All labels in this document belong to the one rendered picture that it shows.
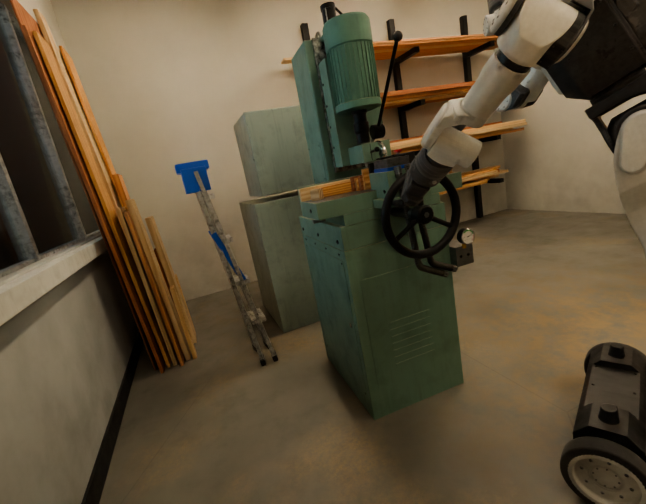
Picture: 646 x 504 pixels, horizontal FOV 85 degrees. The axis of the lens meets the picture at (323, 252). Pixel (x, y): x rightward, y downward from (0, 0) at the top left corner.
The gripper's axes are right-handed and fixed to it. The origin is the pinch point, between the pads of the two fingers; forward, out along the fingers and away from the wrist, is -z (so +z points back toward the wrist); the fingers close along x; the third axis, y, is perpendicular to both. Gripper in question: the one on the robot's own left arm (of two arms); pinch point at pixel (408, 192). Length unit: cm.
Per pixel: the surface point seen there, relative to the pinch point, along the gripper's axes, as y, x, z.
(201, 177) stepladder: 82, 22, -77
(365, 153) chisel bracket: 12.0, 28.1, -25.1
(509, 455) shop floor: -62, -59, -34
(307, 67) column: 45, 60, -27
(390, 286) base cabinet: -12.8, -14.6, -39.6
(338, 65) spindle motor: 32, 48, -10
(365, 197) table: 8.1, 8.1, -22.5
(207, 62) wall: 158, 187, -178
